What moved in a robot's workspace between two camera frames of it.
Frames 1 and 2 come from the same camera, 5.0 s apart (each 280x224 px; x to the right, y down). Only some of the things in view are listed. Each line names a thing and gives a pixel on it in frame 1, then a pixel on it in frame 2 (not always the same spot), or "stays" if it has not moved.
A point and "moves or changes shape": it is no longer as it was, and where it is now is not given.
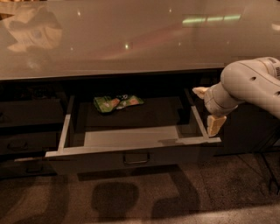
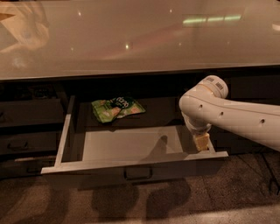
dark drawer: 28,143 stays
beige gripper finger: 214,124 -> 202,141
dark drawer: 162,131 moves or changes shape
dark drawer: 31,111 stays
